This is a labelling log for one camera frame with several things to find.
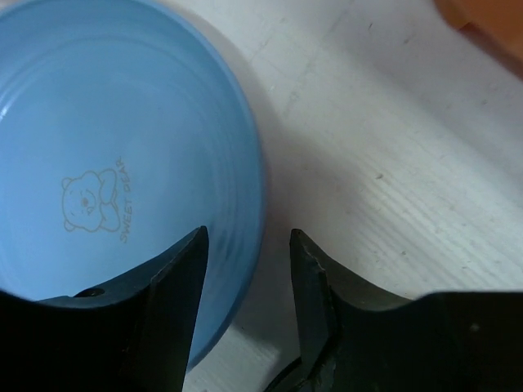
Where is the blue plate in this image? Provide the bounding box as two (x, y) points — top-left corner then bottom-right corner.
(1, 1), (266, 368)

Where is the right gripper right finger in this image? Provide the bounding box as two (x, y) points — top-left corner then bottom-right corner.
(289, 229), (522, 391)

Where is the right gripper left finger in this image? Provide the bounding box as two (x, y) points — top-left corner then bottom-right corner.
(1, 227), (208, 391)

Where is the orange plastic bin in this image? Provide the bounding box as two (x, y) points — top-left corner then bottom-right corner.
(433, 0), (522, 78)

